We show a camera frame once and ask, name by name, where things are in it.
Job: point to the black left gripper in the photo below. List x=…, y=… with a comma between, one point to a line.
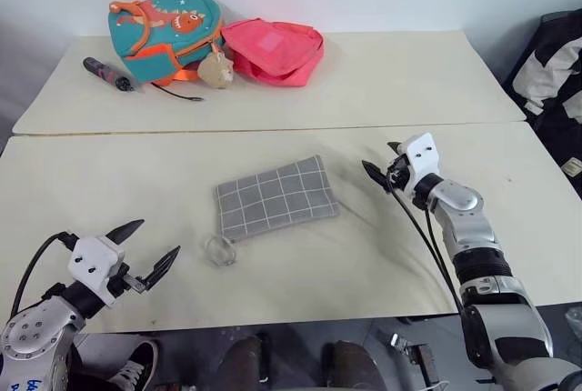
x=129, y=281

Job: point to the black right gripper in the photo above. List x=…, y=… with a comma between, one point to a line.
x=398, y=173

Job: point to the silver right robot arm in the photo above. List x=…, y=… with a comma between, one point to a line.
x=473, y=236

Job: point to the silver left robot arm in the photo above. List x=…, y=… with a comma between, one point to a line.
x=32, y=332

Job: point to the grey checked fabric pouch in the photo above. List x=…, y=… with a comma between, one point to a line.
x=273, y=200

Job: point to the black sneaker white laces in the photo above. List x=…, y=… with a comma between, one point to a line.
x=140, y=360

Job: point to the dark rounded shape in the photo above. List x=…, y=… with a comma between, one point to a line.
x=348, y=368
x=245, y=363

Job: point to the pink backpack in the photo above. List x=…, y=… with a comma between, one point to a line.
x=273, y=47

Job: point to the small silver connector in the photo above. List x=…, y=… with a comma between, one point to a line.
x=397, y=342

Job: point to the black folded umbrella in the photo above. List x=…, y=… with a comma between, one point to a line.
x=104, y=72

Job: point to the beige plush pendant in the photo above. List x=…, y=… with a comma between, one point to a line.
x=216, y=71

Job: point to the black and white jacket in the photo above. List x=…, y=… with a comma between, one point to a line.
x=554, y=59

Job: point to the teal dinosaur backpack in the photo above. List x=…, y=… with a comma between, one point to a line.
x=159, y=45

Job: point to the small brown block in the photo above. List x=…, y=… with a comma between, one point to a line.
x=427, y=361

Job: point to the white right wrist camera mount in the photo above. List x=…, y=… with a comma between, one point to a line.
x=423, y=154

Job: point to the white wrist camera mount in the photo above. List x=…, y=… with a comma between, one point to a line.
x=423, y=154
x=93, y=259

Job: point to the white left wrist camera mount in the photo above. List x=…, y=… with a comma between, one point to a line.
x=93, y=259

